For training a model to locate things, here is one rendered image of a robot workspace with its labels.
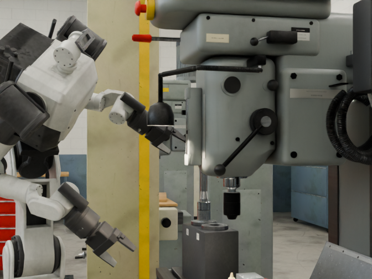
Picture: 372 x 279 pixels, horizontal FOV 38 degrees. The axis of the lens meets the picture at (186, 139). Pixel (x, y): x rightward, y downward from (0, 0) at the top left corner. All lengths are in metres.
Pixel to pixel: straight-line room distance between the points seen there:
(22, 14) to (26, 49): 9.02
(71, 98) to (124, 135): 1.56
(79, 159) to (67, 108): 8.80
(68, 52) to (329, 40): 0.72
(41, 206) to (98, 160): 1.55
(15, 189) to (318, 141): 0.89
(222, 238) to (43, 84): 0.74
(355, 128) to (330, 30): 0.30
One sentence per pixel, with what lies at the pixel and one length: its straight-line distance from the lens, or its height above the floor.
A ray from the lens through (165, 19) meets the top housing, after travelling 1.47.
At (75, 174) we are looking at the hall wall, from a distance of 10.44.
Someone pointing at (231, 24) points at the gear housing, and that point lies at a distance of 1.41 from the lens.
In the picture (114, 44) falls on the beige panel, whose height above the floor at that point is 1.98.
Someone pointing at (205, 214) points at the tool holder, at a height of 1.15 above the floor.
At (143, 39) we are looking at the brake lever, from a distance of 1.57.
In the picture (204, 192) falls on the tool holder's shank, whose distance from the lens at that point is 1.89.
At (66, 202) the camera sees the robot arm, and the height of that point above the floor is 1.22.
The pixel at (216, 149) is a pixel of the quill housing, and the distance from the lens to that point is 1.40.
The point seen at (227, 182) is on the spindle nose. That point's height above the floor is 1.29.
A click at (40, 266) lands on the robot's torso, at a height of 0.98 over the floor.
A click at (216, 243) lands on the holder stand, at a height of 1.08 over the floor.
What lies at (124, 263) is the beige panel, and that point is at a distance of 3.25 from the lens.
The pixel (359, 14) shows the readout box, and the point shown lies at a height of 1.69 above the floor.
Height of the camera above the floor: 1.40
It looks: level
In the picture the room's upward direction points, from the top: straight up
